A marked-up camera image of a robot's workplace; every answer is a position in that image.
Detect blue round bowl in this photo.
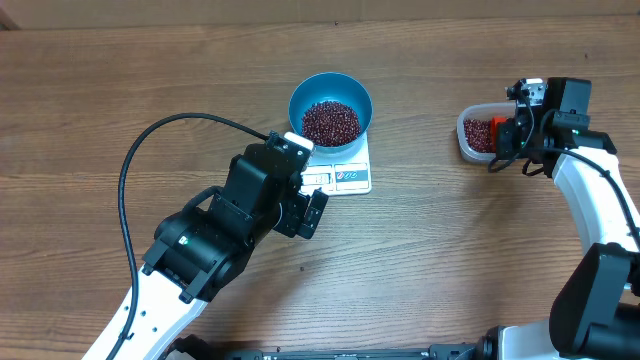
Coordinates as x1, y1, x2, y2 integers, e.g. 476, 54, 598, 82
288, 72, 373, 150

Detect red scoop with blue handle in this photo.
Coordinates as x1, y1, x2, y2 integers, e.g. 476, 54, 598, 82
490, 116, 508, 152

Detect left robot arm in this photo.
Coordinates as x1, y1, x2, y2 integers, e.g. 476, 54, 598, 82
85, 141, 328, 359

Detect white digital kitchen scale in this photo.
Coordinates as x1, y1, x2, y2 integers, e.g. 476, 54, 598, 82
301, 133, 372, 196

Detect red beans in bowl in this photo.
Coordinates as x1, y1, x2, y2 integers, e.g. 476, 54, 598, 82
302, 101, 362, 147

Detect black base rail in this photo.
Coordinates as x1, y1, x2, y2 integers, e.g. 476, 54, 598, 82
160, 335, 495, 360

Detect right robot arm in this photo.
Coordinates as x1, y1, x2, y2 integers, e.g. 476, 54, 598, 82
479, 77, 639, 359

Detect clear plastic food container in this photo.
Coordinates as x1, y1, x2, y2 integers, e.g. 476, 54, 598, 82
456, 102, 516, 164

